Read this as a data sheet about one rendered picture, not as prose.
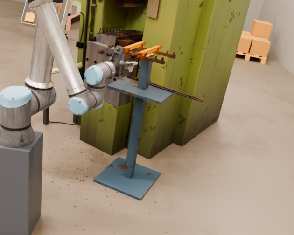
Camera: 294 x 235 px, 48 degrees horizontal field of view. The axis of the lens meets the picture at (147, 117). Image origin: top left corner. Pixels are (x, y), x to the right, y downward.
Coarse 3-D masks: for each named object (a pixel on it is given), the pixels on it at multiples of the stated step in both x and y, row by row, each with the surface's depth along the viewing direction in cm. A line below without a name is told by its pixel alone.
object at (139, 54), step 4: (148, 48) 221; (152, 48) 223; (156, 48) 228; (160, 48) 235; (136, 52) 205; (140, 52) 209; (144, 52) 211; (148, 52) 217; (132, 56) 198; (136, 56) 203; (140, 56) 205; (132, 60) 198
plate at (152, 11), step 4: (148, 0) 247; (152, 0) 245; (156, 0) 243; (160, 0) 244; (148, 4) 248; (152, 4) 246; (156, 4) 244; (148, 8) 249; (152, 8) 247; (156, 8) 245; (148, 12) 250; (152, 12) 248; (156, 12) 246; (148, 16) 251; (152, 16) 249; (156, 16) 247
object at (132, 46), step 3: (138, 42) 233; (141, 42) 235; (144, 42) 238; (129, 45) 221; (132, 45) 223; (135, 45) 224; (138, 45) 229; (114, 48) 202; (126, 48) 213; (132, 48) 221; (126, 51) 214
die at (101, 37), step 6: (120, 30) 292; (126, 30) 291; (132, 30) 290; (96, 36) 268; (102, 36) 265; (108, 36) 261; (114, 36) 260; (120, 36) 263; (126, 36) 269; (102, 42) 266; (108, 42) 263; (114, 42) 260
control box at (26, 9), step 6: (66, 0) 269; (66, 6) 269; (24, 12) 270; (30, 12) 269; (66, 12) 271; (24, 18) 269; (60, 18) 268; (66, 18) 274; (24, 24) 272; (30, 24) 269
